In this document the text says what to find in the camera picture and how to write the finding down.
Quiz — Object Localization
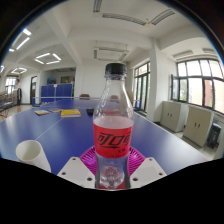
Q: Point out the ceiling air conditioner unit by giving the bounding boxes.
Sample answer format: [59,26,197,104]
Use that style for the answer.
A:
[93,46,129,63]

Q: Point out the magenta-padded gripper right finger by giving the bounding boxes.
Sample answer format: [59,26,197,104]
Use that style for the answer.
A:
[128,146,168,190]

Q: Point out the small yellow and blue book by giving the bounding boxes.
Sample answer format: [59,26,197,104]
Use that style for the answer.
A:
[34,109,51,117]

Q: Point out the cream two-door cabinet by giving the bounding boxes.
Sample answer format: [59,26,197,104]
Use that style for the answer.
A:
[182,104,215,148]
[159,100,188,133]

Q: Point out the black bin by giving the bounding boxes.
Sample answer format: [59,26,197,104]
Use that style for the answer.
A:
[206,122,222,149]

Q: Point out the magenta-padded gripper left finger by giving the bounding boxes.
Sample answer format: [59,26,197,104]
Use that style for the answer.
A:
[57,145,98,190]

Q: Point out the clear bottle with red label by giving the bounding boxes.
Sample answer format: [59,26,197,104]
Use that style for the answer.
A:
[92,62,135,190]

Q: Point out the long ceiling strip light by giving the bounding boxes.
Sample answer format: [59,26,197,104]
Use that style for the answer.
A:
[15,35,31,51]

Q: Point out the dark door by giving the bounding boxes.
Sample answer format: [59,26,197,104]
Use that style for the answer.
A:
[29,75,38,105]

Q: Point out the wide dark-framed window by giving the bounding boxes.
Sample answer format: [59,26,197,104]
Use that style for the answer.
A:
[170,58,224,114]

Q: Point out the blue table with red legs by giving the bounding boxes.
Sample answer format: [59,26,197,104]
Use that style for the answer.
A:
[0,91,16,119]

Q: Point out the grey pink booklet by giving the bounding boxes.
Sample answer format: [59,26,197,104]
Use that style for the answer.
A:
[47,107,64,114]

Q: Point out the square ceiling light frame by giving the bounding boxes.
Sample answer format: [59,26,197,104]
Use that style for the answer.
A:
[10,67,28,75]
[34,52,62,66]

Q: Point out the white mug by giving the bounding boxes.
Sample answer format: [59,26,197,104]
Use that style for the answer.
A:
[15,139,53,174]

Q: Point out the blue partition panels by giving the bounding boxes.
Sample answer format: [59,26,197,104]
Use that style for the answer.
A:
[40,83,74,104]

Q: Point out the person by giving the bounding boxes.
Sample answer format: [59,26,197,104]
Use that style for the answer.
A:
[14,78,23,106]

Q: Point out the tall dark-framed window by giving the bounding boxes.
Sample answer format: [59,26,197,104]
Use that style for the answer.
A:
[133,61,152,113]

